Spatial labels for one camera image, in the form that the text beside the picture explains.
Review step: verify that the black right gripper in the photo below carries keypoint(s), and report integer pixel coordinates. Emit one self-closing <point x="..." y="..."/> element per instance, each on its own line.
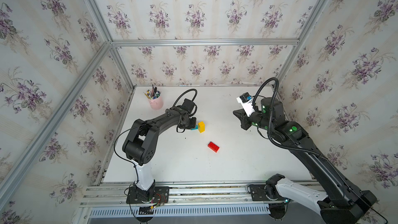
<point x="244" y="118"/>

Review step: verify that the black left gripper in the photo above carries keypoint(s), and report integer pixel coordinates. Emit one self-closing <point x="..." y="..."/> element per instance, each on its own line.
<point x="193" y="125"/>

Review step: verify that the yellow square lego brick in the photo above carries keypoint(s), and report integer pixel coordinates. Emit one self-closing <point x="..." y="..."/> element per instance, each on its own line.
<point x="201" y="127"/>

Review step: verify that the red long lego brick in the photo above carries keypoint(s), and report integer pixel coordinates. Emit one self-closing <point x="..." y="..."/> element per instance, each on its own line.
<point x="213" y="147"/>

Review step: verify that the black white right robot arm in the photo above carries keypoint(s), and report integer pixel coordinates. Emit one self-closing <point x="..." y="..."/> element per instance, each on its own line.
<point x="340" y="202"/>

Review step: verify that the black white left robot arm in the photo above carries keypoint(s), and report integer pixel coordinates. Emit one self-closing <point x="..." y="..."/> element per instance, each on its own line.
<point x="142" y="139"/>

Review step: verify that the pink pen cup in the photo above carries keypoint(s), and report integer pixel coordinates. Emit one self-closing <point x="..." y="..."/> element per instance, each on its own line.
<point x="157" y="103"/>

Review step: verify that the pens in cup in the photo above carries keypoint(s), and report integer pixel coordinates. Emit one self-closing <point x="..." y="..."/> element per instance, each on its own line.
<point x="153" y="93"/>

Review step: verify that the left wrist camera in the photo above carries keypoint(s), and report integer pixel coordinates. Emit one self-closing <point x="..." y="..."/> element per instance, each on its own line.
<point x="188" y="105"/>

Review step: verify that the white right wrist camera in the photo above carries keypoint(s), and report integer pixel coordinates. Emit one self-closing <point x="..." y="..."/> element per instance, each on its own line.
<point x="246" y="101"/>

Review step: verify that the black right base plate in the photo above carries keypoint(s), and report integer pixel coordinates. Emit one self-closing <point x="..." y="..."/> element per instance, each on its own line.
<point x="265" y="192"/>

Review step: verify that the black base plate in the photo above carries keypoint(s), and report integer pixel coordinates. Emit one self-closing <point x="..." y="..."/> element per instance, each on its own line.
<point x="154" y="195"/>
<point x="265" y="192"/>

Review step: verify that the aluminium mounting rail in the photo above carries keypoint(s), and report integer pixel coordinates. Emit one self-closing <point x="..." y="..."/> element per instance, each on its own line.
<point x="113" y="194"/>

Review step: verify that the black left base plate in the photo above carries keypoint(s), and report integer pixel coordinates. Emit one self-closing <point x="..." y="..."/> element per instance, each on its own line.
<point x="154" y="195"/>

